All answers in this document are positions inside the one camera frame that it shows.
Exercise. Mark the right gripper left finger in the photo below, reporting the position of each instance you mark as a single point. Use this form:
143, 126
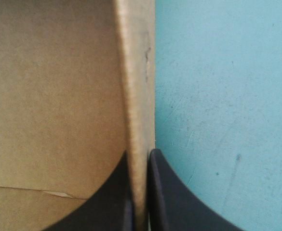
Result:
107, 207

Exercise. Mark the brown cardboard box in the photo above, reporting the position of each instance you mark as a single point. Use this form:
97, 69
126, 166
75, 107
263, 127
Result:
54, 96

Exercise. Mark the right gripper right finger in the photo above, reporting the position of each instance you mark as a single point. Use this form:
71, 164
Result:
174, 204

